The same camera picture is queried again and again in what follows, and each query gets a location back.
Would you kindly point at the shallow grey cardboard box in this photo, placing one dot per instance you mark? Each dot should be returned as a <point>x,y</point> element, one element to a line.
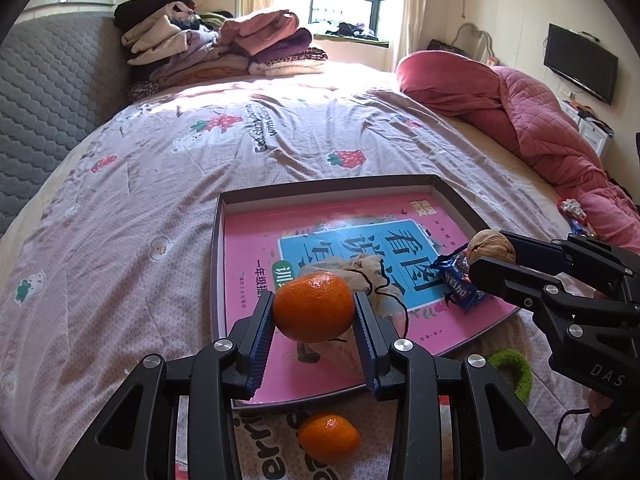
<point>216,280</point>

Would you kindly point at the dark framed window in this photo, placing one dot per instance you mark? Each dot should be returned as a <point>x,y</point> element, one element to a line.
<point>345,15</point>

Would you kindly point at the brown walnut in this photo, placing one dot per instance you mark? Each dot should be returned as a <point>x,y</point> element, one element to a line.
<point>492,246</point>

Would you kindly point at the grey quilted headboard cover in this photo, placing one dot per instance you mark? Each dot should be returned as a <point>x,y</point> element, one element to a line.
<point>50,110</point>

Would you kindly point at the pink quilted blanket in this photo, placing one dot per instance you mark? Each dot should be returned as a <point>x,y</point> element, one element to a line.
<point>525,110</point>

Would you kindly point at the black bag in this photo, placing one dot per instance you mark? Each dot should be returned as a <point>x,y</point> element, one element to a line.
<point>447,47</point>

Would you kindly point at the white plastic storage drawers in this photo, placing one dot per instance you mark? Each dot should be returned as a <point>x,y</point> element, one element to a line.
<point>595,132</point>

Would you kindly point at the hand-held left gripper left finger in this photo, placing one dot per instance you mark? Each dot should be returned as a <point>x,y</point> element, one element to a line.
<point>261,350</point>

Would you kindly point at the blue cookie packet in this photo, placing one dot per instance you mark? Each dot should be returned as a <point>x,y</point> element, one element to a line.
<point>457,280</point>

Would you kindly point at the orange mandarin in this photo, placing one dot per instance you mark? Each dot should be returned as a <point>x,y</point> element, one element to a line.
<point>327,437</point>
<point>312,307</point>

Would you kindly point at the small colourful toy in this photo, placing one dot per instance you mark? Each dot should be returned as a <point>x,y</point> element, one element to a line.
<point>572,210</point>

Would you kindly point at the dark clothes heap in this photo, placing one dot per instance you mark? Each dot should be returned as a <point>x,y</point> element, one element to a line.
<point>352,30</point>

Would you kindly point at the pile of folded clothes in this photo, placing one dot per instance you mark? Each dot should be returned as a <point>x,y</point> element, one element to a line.
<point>200,50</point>

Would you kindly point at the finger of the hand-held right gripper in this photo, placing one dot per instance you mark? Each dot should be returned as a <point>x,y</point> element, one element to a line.
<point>550,255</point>
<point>505,280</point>

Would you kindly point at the person's right hand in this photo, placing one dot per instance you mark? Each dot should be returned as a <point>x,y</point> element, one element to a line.
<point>600,404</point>

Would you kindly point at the pink and blue book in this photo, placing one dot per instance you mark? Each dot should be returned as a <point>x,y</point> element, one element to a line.
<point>250,240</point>

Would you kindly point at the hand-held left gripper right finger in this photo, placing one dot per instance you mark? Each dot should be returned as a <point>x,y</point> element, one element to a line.
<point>365,350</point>

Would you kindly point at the strawberry print bedsheet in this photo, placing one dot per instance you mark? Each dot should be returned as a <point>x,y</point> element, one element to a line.
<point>125,210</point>

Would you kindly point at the black flat television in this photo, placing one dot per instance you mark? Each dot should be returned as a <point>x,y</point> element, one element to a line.
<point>580,62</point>

